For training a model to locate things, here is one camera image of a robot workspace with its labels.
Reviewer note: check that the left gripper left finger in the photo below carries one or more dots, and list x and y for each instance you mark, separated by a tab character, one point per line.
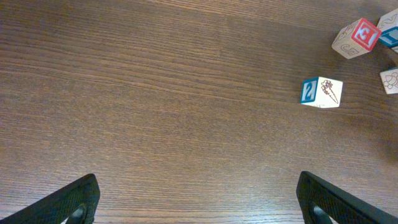
74	203

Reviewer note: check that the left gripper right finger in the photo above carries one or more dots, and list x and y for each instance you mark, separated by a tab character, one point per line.
323	202

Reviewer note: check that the carrot picture wooden block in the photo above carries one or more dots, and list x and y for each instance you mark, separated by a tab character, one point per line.
321	92

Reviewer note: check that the red sided wooden block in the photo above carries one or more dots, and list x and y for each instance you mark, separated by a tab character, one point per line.
390	81

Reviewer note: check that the red number wooden block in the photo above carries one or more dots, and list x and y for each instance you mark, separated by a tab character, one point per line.
356	39

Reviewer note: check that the blue sided wooden block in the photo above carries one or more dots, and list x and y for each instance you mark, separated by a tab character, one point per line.
388	26

